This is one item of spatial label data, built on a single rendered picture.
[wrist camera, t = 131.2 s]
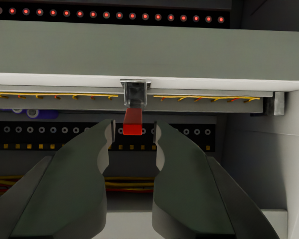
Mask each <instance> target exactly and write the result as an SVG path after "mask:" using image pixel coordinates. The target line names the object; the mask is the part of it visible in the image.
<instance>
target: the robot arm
mask: <svg viewBox="0 0 299 239"><path fill-rule="evenodd" d="M114 141H115V119H114V120H112V119H105V120H103V121H101V122H99V123H98V124H96V125H94V126H93V127H91V128H89V129H88V130H86V131H84V132H82V133H81V134H79V135H77V136H76V137H74V138H73V139H71V140H70V141H69V142H67V143H66V144H65V145H64V146H62V147H61V148H60V149H59V150H58V151H57V152H56V153H55V154H54V155H53V156H45V157H44V158H43V159H42V160H41V161H39V162H38V163H37V164H36V165H35V166H34V167H33V168H32V169H30V170H29V171H28V172H27V173H26V174H25V175H24V176H23V177H22V178H20V179H19V180H18V181H17V182H16V183H15V184H14V185H13V186H12V187H10V188H9V189H8V190H7V191H6V192H5V193H4V194H3V195H2V196H1V197H0V239H92V238H93V237H95V236H96V235H97V234H99V233H100V232H101V231H102V230H103V229H104V227H105V224H106V213H107V198H106V189H105V179H104V176H103V175H102V174H103V172H104V170H105V169H106V167H107V166H108V165H109V156H108V148H109V146H110V145H111V144H112V142H114ZM153 143H156V145H157V157H156V166H157V167H158V169H159V170H160V173H159V174H158V175H157V176H156V177H155V179H154V191H153V205H152V226H153V229H154V230H155V231H156V232H157V233H158V234H159V235H161V236H162V237H163V238H164V239H280V238H279V236H278V234H277V233H276V231H275V230H274V228H273V227H272V225H271V224H270V222H269V221H268V219H267V218H266V217H265V215H264V214H263V212H262V211H261V210H260V208H259V207H258V206H257V205H256V204H255V202H254V201H253V200H252V199H251V198H250V197H249V196H248V194H247V193H246V192H245V191H244V190H243V189H242V188H241V187H240V186H239V184H238V183H237V182H236V181H235V180H234V179H233V178H232V177H231V176H230V175H229V174H228V173H227V172H226V171H225V169H224V168H223V167H222V166H221V165H220V164H219V163H218V162H217V161H216V159H215V158H214V157H213V156H207V155H206V154H205V153H204V152H203V150H202V149H201V148H200V147H199V146H198V145H197V144H196V143H194V142H193V141H192V140H190V139H189V138H188V137H186V136H185V135H184V134H182V133H181V132H179V131H178V130H176V129H175V128H173V127H172V126H170V125H169V124H168V123H166V122H165V121H163V120H160V119H159V120H155V121H154V136H153Z"/></svg>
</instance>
